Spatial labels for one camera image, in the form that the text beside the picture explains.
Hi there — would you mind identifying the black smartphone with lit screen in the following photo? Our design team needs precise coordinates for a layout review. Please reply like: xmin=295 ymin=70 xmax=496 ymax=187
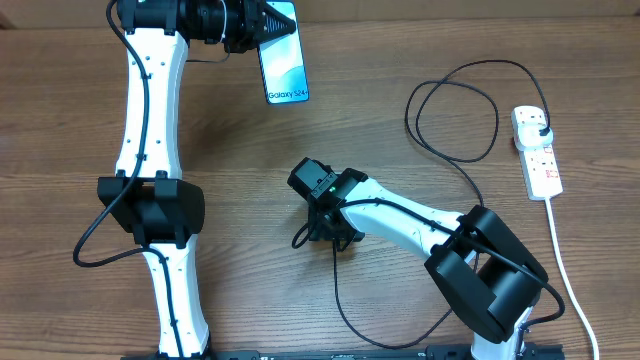
xmin=258 ymin=1 xmax=310 ymax=105

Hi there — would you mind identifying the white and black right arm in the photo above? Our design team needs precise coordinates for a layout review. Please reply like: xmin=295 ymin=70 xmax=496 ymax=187
xmin=287 ymin=158 xmax=548 ymax=359

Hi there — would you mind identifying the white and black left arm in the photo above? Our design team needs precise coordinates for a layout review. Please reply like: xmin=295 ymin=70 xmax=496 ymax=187
xmin=97 ymin=1 xmax=297 ymax=359

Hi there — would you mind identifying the white USB charger adapter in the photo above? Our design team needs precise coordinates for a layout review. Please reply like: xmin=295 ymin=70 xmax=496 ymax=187
xmin=514 ymin=123 xmax=554 ymax=151

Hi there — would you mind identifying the white power strip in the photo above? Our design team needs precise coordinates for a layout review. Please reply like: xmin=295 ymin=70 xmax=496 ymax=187
xmin=511 ymin=105 xmax=563 ymax=201

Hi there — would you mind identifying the white power strip cord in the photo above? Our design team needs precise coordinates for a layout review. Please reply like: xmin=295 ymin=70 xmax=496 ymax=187
xmin=543 ymin=197 xmax=600 ymax=360

